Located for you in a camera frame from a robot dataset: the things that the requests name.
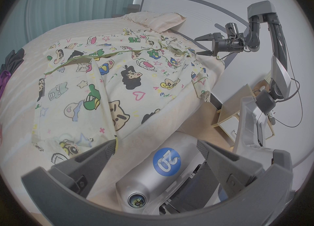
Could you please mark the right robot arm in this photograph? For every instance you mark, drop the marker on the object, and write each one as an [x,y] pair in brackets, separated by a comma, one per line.
[252,40]

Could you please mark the pale pink pillow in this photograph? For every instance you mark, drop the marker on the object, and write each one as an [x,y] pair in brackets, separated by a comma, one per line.
[157,20]

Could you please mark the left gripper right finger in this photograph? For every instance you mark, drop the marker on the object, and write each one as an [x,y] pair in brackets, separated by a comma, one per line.
[230,171]

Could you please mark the grey white bedside table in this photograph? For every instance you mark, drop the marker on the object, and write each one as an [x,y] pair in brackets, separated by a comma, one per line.
[133,7]

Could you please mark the blue-green curtain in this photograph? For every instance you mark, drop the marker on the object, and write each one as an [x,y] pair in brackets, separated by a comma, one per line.
[73,6]

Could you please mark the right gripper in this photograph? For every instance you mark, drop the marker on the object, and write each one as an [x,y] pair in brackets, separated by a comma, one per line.
[228,46]

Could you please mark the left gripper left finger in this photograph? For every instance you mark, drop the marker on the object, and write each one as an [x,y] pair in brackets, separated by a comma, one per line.
[83,171]

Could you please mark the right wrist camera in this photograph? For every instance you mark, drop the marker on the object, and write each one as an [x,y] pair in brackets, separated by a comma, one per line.
[231,28]

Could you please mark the pile of clothes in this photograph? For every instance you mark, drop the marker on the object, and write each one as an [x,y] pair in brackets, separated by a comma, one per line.
[13,58]

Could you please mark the bed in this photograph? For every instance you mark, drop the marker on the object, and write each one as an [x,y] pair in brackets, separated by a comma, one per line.
[152,127]

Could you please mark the white printed pyjama top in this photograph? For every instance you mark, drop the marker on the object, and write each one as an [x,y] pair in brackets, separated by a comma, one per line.
[122,85]

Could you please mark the light wooden bedside table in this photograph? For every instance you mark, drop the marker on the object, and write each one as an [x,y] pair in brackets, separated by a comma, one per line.
[230,109]

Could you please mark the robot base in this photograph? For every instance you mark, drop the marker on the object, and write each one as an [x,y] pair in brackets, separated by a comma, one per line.
[147,176]

